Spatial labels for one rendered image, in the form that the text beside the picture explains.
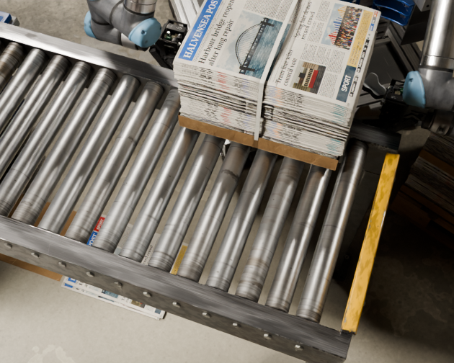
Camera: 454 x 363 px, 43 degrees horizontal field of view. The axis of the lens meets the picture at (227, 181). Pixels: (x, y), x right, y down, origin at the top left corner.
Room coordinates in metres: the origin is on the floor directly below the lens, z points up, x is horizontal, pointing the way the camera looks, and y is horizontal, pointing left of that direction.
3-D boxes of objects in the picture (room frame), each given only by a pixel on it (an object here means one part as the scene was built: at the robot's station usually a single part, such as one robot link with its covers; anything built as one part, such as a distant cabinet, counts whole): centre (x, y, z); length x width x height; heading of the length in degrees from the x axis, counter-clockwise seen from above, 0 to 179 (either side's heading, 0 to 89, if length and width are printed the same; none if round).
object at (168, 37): (1.04, 0.16, 0.81); 0.12 x 0.08 x 0.09; 71
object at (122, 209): (0.69, 0.19, 0.77); 0.47 x 0.05 x 0.05; 160
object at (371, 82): (0.91, -0.35, 0.81); 0.09 x 0.03 x 0.06; 44
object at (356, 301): (0.50, -0.31, 0.81); 0.43 x 0.03 x 0.02; 160
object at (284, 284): (0.56, -0.17, 0.77); 0.47 x 0.05 x 0.05; 160
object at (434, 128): (0.81, -0.51, 0.80); 0.08 x 0.05 x 0.08; 161
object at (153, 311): (0.75, 0.34, 0.01); 0.37 x 0.28 x 0.01; 70
